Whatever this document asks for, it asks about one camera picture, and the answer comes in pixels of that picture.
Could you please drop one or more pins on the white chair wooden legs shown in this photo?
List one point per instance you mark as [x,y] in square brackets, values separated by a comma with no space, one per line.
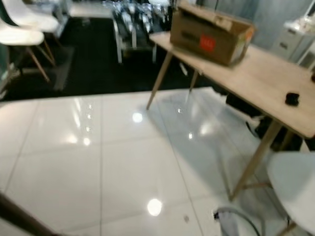
[295,184]
[15,37]
[34,19]

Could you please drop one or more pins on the shiny metal rack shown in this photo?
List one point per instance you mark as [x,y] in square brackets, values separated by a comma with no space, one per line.
[135,24]

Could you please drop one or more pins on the light wooden table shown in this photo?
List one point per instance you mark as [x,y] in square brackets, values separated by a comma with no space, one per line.
[251,73]

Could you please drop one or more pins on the black bag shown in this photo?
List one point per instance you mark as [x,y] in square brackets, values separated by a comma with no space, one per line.
[266,130]

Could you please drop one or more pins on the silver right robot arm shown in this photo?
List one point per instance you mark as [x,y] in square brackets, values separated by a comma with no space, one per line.
[226,223]

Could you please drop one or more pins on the dark brown slanted pole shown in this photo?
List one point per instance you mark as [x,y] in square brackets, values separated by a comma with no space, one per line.
[19,216]

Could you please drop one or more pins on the brown cardboard box red label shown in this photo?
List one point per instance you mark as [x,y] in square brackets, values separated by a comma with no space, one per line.
[192,33]

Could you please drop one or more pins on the grey drawer cabinet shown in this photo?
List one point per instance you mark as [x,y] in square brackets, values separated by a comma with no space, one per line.
[290,44]

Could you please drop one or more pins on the small black object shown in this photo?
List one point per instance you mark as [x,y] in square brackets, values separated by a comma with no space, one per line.
[292,99]

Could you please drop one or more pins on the dark carpet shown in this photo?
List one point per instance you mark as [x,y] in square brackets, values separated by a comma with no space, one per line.
[93,69]

